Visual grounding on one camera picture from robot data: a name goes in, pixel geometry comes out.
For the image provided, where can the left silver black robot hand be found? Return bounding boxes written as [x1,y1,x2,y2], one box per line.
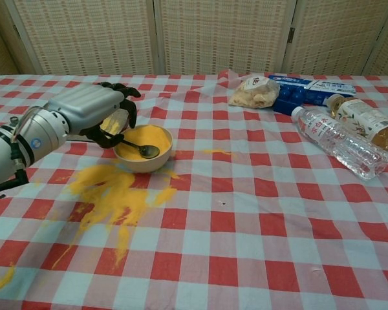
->
[47,81,142,150]

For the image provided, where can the off-white bowl of yellow powder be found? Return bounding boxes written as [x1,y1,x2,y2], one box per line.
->
[113,124,174,174]

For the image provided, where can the spilled yellow powder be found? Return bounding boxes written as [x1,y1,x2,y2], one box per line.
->
[0,147,239,296]

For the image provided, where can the woven folding screen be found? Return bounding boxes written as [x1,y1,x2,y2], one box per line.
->
[0,0,388,82]

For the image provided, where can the bread in clear bag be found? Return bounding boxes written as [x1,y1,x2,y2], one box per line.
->
[228,74,281,110]

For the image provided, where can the red white checkered tablecloth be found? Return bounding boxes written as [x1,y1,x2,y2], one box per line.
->
[0,74,388,310]

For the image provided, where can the blue white toothpaste box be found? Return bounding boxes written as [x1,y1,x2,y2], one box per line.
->
[267,74,357,106]

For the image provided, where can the clear plastic water bottle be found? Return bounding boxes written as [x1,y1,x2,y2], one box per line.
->
[290,105,388,181]

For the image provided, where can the amber tea bottle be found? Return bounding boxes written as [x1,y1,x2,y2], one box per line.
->
[327,94,388,152]

